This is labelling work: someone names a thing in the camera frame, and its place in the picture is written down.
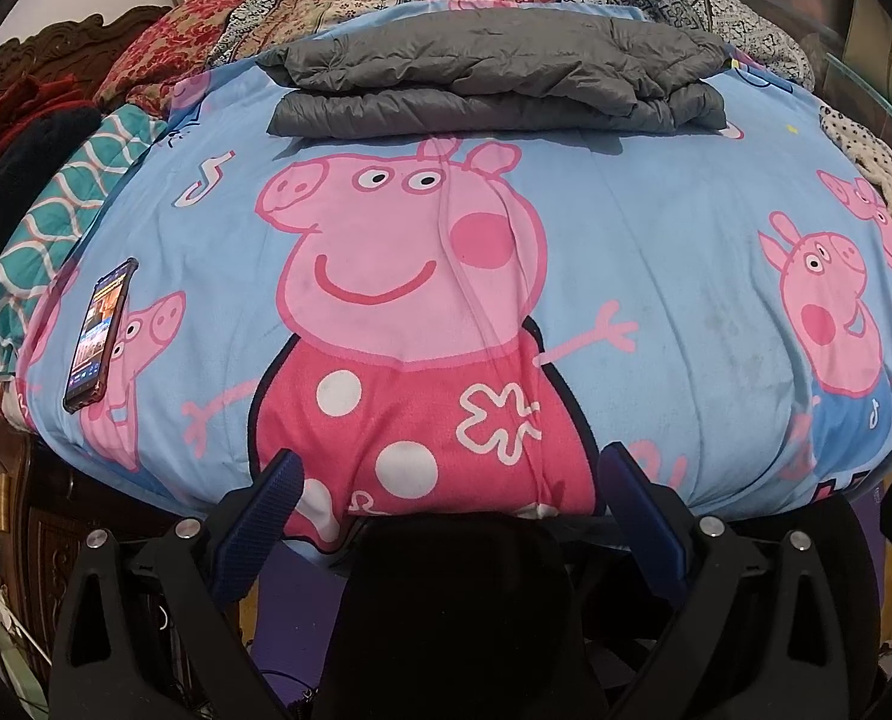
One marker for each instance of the smartphone with lit screen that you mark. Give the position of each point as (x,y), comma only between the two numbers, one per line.
(89,368)

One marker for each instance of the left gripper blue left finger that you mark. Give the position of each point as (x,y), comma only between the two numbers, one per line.
(248,522)

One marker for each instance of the red velvet cloth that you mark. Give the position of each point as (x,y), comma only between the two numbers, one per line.
(30,99)

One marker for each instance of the teal white wave-pattern pillow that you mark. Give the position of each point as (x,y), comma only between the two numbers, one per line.
(59,215)

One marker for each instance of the beige fabric wardrobe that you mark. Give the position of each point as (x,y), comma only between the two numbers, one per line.
(868,47)

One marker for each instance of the cream black-spotted fleece garment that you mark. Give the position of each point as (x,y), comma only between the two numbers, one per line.
(870,155)

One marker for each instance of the grey puffer jacket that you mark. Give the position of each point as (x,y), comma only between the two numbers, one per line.
(498,70)

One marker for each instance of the carved dark wooden headboard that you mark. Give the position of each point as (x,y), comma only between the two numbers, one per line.
(84,49)

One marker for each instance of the clear bin teal lid lower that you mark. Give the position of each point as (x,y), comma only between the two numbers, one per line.
(847,92)

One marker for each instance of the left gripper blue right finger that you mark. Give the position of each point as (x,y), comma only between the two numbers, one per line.
(653,519)

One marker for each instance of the blue Peppa Pig blanket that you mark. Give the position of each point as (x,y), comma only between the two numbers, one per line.
(461,322)

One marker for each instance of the dark navy fuzzy garment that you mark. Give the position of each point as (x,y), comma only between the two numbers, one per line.
(38,152)

